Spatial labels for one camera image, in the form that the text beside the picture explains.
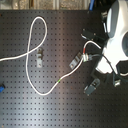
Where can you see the metal cable clip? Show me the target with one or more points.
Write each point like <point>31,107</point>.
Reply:
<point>39,57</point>

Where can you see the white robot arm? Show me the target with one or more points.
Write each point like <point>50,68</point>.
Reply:
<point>110,51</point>

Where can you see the black perforated board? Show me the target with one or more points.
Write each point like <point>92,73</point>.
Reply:
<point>52,96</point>

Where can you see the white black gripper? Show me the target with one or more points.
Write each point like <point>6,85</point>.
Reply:
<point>105,65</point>

